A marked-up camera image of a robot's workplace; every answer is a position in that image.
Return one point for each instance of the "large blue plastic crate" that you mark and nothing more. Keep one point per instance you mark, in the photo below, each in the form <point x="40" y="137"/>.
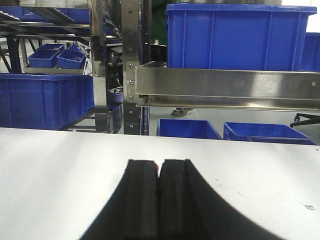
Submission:
<point x="236" y="36"/>

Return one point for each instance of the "stainless steel shelf rack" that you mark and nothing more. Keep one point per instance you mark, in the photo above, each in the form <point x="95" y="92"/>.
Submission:
<point x="149" y="83"/>

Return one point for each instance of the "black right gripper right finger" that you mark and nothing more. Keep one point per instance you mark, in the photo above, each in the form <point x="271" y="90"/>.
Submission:
<point x="190" y="209"/>

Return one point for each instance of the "small blue bin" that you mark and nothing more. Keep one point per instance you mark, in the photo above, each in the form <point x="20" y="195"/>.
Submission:
<point x="70" y="59"/>
<point x="44" y="58"/>

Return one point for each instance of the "blue crate lower left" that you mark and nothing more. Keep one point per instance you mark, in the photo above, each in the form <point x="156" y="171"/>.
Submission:
<point x="44" y="101"/>

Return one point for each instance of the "person in green shirt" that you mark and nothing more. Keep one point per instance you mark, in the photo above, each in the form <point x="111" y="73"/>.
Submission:
<point x="158" y="22"/>

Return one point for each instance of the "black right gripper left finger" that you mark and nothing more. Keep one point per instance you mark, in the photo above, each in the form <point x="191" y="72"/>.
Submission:
<point x="131" y="213"/>

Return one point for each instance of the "blue bin on floor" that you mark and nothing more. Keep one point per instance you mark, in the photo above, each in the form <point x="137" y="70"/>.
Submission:
<point x="264" y="133"/>
<point x="187" y="128"/>

